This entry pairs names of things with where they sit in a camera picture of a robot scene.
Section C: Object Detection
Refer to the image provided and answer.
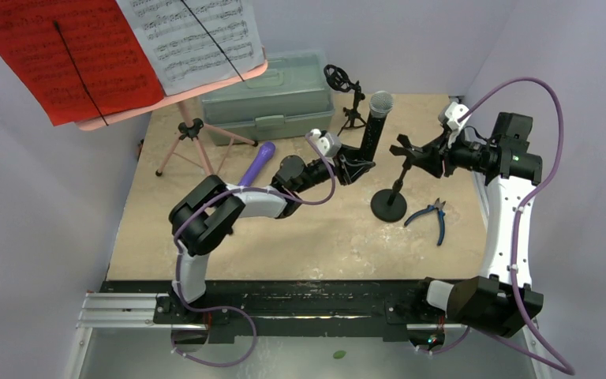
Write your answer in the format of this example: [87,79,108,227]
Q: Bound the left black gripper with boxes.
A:
[294,144,374,195]

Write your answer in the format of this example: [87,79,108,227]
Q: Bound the black desktop mic stand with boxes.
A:
[370,134,425,223]

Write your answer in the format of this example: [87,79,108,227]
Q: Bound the black silver microphone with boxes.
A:
[360,91,394,161]

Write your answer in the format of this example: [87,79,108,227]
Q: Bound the purple toy microphone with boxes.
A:
[238,141,276,186]

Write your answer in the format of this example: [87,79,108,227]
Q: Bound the black tripod mic stand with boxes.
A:
[324,63,370,138]

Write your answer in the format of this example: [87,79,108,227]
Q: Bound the pink music stand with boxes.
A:
[75,60,268,176]

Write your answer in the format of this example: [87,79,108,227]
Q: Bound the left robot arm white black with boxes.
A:
[169,144,376,323]

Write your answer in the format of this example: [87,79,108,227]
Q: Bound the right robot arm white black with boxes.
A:
[411,112,544,338]

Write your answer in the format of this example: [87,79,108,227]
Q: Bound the green plastic storage box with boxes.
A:
[200,50,335,141]

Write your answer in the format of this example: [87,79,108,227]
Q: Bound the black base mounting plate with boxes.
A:
[99,280,466,348]

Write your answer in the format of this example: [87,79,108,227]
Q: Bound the white sheet music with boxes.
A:
[118,0,265,96]

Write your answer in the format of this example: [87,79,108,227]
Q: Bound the red sheet music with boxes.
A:
[0,1,164,126]

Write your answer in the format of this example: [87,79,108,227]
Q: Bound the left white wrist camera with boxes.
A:
[309,129,342,159]

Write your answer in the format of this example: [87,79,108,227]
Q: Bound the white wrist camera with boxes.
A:
[309,129,342,159]
[438,101,469,148]

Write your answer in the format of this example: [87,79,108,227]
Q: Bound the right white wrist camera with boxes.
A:
[438,101,469,148]

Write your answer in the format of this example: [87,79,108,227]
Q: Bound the blue handled pliers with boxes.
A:
[404,197,448,247]

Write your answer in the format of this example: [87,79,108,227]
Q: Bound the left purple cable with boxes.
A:
[170,133,338,368]

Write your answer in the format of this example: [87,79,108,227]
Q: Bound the purple cable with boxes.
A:
[415,77,577,377]
[170,133,338,368]

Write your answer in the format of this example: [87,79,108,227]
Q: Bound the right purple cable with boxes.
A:
[415,77,577,377]

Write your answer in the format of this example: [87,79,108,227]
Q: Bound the aluminium frame rail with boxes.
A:
[78,292,464,340]

